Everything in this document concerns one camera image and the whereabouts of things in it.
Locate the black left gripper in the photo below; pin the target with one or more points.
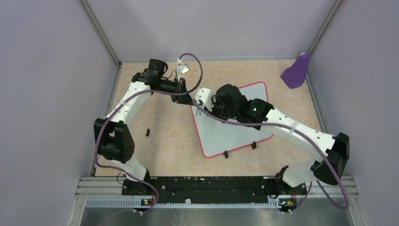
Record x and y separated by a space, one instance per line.
184 99

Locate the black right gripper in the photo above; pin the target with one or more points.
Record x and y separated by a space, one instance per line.
215 101

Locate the pink framed whiteboard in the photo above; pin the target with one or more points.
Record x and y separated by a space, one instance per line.
216 137

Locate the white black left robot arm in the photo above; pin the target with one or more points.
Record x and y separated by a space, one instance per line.
113 138

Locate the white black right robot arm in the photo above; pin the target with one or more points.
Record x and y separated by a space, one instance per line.
330 153

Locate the black whiteboard clip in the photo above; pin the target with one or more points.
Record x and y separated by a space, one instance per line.
225 154
254 145

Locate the purple marker holder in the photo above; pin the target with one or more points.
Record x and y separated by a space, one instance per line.
295 75

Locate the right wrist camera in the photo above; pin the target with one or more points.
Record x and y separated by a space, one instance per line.
204 97

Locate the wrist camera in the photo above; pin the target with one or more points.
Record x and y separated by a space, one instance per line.
181 68
204 97

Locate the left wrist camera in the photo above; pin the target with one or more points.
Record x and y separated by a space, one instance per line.
181 68

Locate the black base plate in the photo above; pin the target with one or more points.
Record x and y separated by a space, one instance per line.
212 190

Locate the aluminium frame rail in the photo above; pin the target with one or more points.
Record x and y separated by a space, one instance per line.
99 187

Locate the white cable duct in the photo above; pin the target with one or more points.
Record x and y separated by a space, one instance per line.
137 203

